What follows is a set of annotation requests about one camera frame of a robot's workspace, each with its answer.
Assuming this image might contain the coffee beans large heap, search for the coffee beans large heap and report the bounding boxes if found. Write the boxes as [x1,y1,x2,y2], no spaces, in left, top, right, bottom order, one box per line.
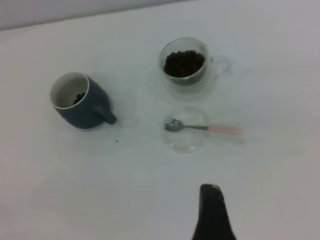
[163,49,206,78]

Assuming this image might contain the few loose coffee beans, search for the few loose coffee beans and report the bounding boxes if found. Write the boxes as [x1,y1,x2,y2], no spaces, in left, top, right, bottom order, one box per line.
[73,91,87,106]

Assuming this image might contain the clear round glass dish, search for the clear round glass dish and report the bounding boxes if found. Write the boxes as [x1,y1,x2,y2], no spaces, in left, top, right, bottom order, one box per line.
[162,106,211,154]

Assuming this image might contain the clear glass handled cup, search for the clear glass handled cup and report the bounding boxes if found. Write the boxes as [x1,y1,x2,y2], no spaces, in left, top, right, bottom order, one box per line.
[149,36,231,102]

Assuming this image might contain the metal spoon pink handle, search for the metal spoon pink handle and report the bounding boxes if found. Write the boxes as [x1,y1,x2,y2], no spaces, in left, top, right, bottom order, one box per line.
[164,118,244,136]

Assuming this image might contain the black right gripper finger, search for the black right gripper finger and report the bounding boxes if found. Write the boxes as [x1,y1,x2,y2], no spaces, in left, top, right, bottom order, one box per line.
[191,184,238,240]

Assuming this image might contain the dark grey ceramic mug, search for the dark grey ceramic mug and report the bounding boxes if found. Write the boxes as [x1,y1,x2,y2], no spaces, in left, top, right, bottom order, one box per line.
[49,71,118,131]

